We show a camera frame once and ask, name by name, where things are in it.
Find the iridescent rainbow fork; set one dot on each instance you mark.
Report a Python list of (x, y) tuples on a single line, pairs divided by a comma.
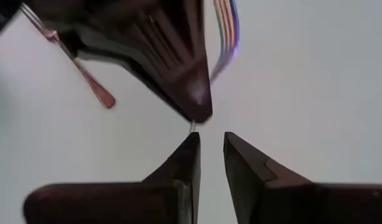
[(228, 31)]

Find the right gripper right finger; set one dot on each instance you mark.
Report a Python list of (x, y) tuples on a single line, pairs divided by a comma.
[(303, 205)]

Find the green table mat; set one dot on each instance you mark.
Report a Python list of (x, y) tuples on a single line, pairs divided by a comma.
[(303, 93)]

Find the long dark spoon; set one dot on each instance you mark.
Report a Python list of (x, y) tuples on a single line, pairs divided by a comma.
[(97, 90)]

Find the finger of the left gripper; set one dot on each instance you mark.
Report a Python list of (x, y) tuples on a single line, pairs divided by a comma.
[(184, 62), (116, 46)]

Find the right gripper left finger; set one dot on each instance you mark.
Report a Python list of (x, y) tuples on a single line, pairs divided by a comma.
[(132, 205)]

